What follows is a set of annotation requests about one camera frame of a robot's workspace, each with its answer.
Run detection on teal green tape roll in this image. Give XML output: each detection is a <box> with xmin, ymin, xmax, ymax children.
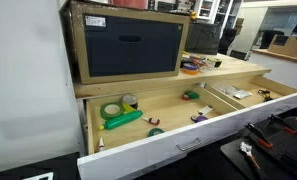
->
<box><xmin>148</xmin><ymin>127</ymin><xmax>165</xmax><ymax>138</ymax></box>

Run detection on yellow black hazard tape roll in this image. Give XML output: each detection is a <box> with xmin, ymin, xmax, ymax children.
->
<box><xmin>206</xmin><ymin>57</ymin><xmax>223</xmax><ymax>69</ymax></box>

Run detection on clear Scotch packing tape roll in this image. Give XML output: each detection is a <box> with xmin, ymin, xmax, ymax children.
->
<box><xmin>197</xmin><ymin>59</ymin><xmax>211</xmax><ymax>73</ymax></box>

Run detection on purple orange tape roll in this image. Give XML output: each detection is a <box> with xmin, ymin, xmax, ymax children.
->
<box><xmin>182</xmin><ymin>63</ymin><xmax>200</xmax><ymax>76</ymax></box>

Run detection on green Scotch tape box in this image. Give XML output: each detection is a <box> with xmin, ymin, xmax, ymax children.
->
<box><xmin>186</xmin><ymin>90</ymin><xmax>200</xmax><ymax>100</ymax></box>

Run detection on white drawer with wood interior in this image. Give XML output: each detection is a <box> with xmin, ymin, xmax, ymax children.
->
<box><xmin>77</xmin><ymin>74</ymin><xmax>297</xmax><ymax>180</ymax></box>

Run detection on large light green tape roll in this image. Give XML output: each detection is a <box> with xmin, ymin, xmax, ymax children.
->
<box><xmin>99</xmin><ymin>101</ymin><xmax>125</xmax><ymax>121</ymax></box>

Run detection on flat cardboard box with label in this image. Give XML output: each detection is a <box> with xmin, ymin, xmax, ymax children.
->
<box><xmin>267</xmin><ymin>34</ymin><xmax>297</xmax><ymax>59</ymax></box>

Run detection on white counter with wood top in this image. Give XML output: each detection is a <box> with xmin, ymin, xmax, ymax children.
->
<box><xmin>247</xmin><ymin>48</ymin><xmax>297</xmax><ymax>89</ymax></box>

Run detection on yellow black pliers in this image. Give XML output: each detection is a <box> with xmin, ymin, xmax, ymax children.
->
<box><xmin>257</xmin><ymin>88</ymin><xmax>274</xmax><ymax>103</ymax></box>

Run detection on silver foil bag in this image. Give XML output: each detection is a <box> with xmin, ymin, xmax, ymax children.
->
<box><xmin>232</xmin><ymin>89</ymin><xmax>253</xmax><ymax>100</ymax></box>

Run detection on white shelf unit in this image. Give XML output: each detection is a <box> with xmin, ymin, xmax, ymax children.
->
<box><xmin>192</xmin><ymin>0</ymin><xmax>244</xmax><ymax>33</ymax></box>

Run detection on black clamp orange tips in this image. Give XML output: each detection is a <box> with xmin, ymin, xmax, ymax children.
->
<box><xmin>267</xmin><ymin>113</ymin><xmax>297</xmax><ymax>135</ymax></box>
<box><xmin>244</xmin><ymin>122</ymin><xmax>274</xmax><ymax>150</ymax></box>

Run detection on white tag with black ends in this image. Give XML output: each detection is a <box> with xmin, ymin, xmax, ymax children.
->
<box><xmin>197</xmin><ymin>105</ymin><xmax>214</xmax><ymax>116</ymax></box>

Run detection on black work mat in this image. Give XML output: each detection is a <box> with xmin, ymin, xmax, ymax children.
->
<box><xmin>220</xmin><ymin>109</ymin><xmax>297</xmax><ymax>180</ymax></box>

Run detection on cardboard box with black panel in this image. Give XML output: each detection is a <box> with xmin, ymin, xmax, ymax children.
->
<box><xmin>67</xmin><ymin>0</ymin><xmax>191</xmax><ymax>85</ymax></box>

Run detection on small red white glue tube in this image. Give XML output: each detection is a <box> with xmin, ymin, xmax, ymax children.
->
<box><xmin>97</xmin><ymin>137</ymin><xmax>106</xmax><ymax>153</ymax></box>
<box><xmin>141</xmin><ymin>116</ymin><xmax>161</xmax><ymax>126</ymax></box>

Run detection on green glue bottle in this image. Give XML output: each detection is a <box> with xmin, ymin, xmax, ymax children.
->
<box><xmin>98</xmin><ymin>109</ymin><xmax>144</xmax><ymax>131</ymax></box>

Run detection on scraper with orange handle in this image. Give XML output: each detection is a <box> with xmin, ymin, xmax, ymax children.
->
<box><xmin>238</xmin><ymin>141</ymin><xmax>266</xmax><ymax>180</ymax></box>

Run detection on metal drawer handle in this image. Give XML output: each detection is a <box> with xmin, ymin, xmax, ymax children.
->
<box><xmin>176</xmin><ymin>138</ymin><xmax>203</xmax><ymax>152</ymax></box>

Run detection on silver duct tape roll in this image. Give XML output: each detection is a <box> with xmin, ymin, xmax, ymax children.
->
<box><xmin>121</xmin><ymin>94</ymin><xmax>139</xmax><ymax>110</ymax></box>

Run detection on white frame object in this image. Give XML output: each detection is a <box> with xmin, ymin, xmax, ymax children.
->
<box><xmin>21</xmin><ymin>171</ymin><xmax>55</xmax><ymax>180</ymax></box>

